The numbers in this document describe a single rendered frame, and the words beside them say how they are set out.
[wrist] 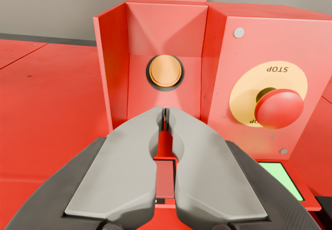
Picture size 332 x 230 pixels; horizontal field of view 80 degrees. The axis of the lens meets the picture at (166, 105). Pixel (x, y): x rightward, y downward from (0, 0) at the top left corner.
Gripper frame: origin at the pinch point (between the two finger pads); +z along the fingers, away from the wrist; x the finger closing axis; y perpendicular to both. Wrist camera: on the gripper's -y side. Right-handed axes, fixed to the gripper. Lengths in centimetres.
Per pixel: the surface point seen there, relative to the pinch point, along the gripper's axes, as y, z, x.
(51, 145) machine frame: 16.7, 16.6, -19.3
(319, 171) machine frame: 18.9, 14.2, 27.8
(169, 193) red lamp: 10.0, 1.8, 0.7
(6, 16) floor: 2, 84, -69
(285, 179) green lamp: 9.8, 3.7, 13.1
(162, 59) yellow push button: -0.3, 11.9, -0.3
